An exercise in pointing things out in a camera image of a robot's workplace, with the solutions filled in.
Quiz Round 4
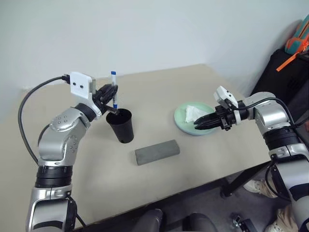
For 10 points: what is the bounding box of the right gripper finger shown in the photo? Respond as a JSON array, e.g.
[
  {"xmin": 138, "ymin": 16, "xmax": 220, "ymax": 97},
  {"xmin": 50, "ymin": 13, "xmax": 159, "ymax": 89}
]
[
  {"xmin": 194, "ymin": 120, "xmax": 222, "ymax": 131},
  {"xmin": 194, "ymin": 112, "xmax": 219, "ymax": 125}
]

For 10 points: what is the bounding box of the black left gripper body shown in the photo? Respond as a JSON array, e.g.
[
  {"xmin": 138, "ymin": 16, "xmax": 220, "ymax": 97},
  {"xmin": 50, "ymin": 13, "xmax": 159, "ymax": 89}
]
[{"xmin": 91, "ymin": 87, "xmax": 109, "ymax": 116}]

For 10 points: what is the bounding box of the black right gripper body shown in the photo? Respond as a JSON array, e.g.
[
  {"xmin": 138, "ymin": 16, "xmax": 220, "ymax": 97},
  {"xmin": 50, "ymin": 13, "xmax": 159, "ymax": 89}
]
[{"xmin": 214, "ymin": 105, "xmax": 237, "ymax": 131}]

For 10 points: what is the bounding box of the white marker blue cap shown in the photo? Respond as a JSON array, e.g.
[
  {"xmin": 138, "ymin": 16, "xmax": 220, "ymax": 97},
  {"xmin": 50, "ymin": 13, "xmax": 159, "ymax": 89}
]
[{"xmin": 110, "ymin": 70, "xmax": 119, "ymax": 110}]

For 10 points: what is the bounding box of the grey rectangular block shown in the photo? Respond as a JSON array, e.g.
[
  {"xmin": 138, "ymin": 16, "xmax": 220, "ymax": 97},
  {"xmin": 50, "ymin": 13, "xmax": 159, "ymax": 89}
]
[{"xmin": 134, "ymin": 139, "xmax": 181, "ymax": 166}]

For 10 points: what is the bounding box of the black cup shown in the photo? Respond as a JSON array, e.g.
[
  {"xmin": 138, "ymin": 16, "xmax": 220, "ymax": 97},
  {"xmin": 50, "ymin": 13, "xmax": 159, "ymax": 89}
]
[{"xmin": 105, "ymin": 108, "xmax": 135, "ymax": 145}]

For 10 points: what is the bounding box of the white crumpled tissue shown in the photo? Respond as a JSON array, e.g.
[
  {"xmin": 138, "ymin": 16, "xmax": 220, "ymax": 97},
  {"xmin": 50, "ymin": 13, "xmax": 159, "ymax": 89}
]
[{"xmin": 184, "ymin": 105, "xmax": 206, "ymax": 124}]

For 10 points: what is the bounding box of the blue plate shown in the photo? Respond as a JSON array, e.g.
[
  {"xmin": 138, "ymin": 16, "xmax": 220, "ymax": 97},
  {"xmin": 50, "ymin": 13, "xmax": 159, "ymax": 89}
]
[{"xmin": 176, "ymin": 125, "xmax": 215, "ymax": 137}]

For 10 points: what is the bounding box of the green plate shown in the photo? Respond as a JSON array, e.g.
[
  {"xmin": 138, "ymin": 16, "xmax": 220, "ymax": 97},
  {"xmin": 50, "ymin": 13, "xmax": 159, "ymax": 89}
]
[{"xmin": 174, "ymin": 101, "xmax": 219, "ymax": 136}]

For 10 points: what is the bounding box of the black table leg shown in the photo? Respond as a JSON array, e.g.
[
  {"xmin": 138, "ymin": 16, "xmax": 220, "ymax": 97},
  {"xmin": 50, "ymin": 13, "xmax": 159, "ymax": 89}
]
[{"xmin": 220, "ymin": 160, "xmax": 272, "ymax": 198}]

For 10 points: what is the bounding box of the black luggage bag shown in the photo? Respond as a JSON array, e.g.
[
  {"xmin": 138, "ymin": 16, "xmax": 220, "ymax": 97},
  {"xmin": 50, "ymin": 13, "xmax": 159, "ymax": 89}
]
[{"xmin": 250, "ymin": 48, "xmax": 309, "ymax": 131}]

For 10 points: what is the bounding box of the white shoe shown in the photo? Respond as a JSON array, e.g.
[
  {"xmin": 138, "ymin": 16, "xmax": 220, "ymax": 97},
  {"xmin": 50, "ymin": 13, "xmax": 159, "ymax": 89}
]
[
  {"xmin": 264, "ymin": 205, "xmax": 300, "ymax": 232},
  {"xmin": 243, "ymin": 178, "xmax": 278, "ymax": 199}
]

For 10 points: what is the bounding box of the dark rounded shape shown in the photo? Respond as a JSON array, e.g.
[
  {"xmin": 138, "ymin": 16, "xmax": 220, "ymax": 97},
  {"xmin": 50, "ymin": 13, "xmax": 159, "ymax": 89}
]
[
  {"xmin": 131, "ymin": 209, "xmax": 165, "ymax": 232},
  {"xmin": 177, "ymin": 212, "xmax": 219, "ymax": 232}
]

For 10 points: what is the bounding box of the black caster wheel base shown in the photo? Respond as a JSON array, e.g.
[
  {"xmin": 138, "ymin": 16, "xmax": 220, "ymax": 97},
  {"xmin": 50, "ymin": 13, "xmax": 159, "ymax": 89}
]
[{"xmin": 230, "ymin": 212, "xmax": 260, "ymax": 232}]

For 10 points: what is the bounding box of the teal and orange bag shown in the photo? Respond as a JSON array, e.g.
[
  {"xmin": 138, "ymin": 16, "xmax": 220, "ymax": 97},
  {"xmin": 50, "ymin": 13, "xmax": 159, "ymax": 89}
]
[{"xmin": 276, "ymin": 14, "xmax": 309, "ymax": 72}]

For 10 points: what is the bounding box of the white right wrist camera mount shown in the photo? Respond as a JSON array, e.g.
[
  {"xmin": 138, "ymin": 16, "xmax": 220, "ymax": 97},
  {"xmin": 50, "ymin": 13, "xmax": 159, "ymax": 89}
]
[{"xmin": 213, "ymin": 86, "xmax": 244, "ymax": 125}]

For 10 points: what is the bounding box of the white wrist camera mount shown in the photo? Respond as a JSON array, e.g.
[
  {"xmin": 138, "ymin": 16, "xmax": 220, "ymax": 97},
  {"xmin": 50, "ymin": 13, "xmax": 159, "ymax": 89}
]
[
  {"xmin": 213, "ymin": 86, "xmax": 244, "ymax": 125},
  {"xmin": 69, "ymin": 71, "xmax": 102, "ymax": 121}
]

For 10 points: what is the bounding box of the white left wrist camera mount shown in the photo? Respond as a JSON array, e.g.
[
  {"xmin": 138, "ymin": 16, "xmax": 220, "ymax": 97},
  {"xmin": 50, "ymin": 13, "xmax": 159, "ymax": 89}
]
[{"xmin": 69, "ymin": 71, "xmax": 102, "ymax": 121}]

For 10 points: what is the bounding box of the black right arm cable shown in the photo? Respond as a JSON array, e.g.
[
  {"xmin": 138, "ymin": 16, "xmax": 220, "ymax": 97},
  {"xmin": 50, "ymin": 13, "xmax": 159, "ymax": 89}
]
[{"xmin": 241, "ymin": 97, "xmax": 309, "ymax": 202}]

